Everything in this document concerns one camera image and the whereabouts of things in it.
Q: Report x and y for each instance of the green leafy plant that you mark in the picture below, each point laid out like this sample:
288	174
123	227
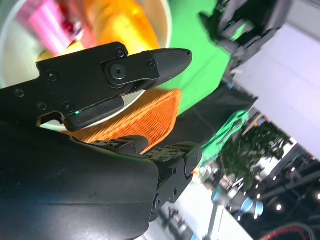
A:
255	150

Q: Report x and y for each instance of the white table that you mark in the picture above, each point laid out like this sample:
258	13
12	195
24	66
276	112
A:
187	212

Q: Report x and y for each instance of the orange wicker basket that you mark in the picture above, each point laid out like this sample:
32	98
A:
150	115

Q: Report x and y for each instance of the pink striped cake slice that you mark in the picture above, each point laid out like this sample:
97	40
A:
50	25

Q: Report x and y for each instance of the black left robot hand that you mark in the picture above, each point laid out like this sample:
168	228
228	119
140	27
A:
255	20

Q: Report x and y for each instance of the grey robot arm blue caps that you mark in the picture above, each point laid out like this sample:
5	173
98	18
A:
247	203

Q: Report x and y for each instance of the green hanging cloth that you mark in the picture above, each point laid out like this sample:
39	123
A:
225	132

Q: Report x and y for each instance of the grey-green round bowl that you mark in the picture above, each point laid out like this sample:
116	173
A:
15	57

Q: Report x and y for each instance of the black backdrop curtain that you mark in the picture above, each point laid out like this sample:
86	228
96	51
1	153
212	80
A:
212	110

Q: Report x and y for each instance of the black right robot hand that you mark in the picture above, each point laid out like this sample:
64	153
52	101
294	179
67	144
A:
62	187

